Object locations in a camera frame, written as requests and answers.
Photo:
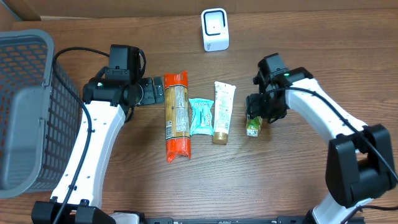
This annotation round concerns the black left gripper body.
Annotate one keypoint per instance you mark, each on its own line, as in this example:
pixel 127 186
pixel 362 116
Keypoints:
pixel 148 91

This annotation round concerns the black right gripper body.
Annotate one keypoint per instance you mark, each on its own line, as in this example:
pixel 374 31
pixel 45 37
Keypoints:
pixel 270 108

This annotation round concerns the orange cracker package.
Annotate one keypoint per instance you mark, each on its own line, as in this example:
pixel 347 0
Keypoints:
pixel 177 127

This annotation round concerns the green yellow drink pouch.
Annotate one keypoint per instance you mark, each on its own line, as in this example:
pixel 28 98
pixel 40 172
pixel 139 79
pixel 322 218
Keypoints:
pixel 253 126

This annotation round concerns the white cream tube gold cap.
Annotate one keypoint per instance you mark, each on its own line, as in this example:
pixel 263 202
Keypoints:
pixel 224 97

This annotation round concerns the teal tissue pack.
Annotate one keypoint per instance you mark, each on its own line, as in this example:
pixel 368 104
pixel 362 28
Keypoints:
pixel 201 116

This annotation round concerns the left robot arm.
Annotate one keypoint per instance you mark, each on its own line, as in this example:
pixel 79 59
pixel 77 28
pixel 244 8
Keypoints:
pixel 108 102

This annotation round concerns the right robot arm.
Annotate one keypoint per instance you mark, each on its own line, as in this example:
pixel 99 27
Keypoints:
pixel 360 162

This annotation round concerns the white barcode scanner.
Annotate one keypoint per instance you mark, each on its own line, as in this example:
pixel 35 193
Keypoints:
pixel 215 30

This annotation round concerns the grey plastic shopping basket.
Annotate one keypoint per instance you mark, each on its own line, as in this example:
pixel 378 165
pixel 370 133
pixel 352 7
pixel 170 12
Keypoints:
pixel 39 118

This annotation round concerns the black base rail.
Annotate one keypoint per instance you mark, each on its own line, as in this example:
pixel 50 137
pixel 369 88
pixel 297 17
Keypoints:
pixel 255 220

